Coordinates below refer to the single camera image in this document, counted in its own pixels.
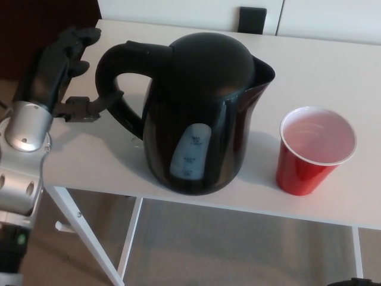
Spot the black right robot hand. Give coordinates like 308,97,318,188
327,276,374,286

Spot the black electric kettle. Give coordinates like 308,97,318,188
95,32,276,197

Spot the red plastic cup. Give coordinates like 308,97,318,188
275,105,358,197

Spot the white cabinet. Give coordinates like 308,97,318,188
97,0,381,45

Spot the dark brown cabinet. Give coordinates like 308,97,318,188
0,0,104,83

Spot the black rectangular wall plate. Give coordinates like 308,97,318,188
239,6,267,35

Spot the white metal-frame table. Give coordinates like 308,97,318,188
41,19,381,286

